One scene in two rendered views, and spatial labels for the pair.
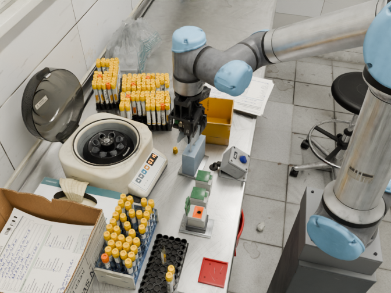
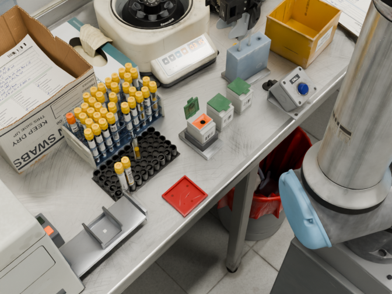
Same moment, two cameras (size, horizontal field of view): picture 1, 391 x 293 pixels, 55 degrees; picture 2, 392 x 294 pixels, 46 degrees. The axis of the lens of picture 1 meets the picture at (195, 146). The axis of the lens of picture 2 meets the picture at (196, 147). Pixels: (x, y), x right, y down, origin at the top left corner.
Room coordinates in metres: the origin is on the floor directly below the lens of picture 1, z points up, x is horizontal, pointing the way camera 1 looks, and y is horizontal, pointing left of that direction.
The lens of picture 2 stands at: (0.06, -0.32, 1.73)
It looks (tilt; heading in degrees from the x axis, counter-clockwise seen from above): 56 degrees down; 34
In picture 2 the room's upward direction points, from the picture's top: 1 degrees counter-clockwise
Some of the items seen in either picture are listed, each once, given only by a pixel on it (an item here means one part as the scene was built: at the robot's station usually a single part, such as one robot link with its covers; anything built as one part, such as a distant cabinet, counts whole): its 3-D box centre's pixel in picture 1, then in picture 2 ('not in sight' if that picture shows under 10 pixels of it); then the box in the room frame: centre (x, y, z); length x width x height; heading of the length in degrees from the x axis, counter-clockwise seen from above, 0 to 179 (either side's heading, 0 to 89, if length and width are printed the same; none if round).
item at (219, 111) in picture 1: (212, 120); (300, 28); (0.95, -0.06, 0.93); 0.13 x 0.13 x 0.10; 83
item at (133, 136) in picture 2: (163, 256); (136, 150); (0.44, 0.07, 0.93); 0.01 x 0.01 x 0.10
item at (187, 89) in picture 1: (189, 82); not in sight; (0.73, 0.02, 1.25); 0.08 x 0.08 x 0.05
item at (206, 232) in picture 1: (196, 223); (201, 137); (0.56, -0.01, 0.89); 0.09 x 0.05 x 0.04; 79
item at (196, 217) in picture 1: (196, 218); (200, 129); (0.56, -0.01, 0.92); 0.05 x 0.04 x 0.06; 79
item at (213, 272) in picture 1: (213, 272); (184, 195); (0.42, -0.05, 0.88); 0.07 x 0.07 x 0.01; 78
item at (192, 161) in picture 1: (194, 155); (247, 60); (0.78, 0.00, 0.92); 0.10 x 0.07 x 0.10; 160
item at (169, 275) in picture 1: (163, 259); (133, 151); (0.43, 0.07, 0.93); 0.17 x 0.09 x 0.11; 168
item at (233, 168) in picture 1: (229, 161); (286, 85); (0.77, -0.11, 0.92); 0.13 x 0.07 x 0.08; 78
